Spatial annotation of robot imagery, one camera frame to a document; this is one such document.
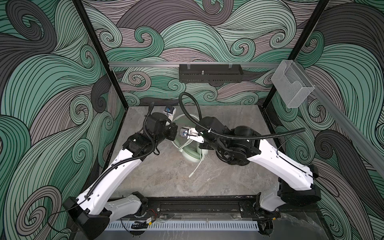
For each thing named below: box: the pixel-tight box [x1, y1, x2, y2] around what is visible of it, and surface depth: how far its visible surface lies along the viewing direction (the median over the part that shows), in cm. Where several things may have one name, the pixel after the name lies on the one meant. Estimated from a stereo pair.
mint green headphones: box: [171, 113, 209, 178], surface depth 63 cm
